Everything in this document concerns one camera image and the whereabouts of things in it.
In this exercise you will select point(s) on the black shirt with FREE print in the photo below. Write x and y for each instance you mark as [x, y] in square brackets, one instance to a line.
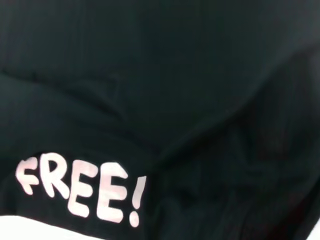
[150, 75]

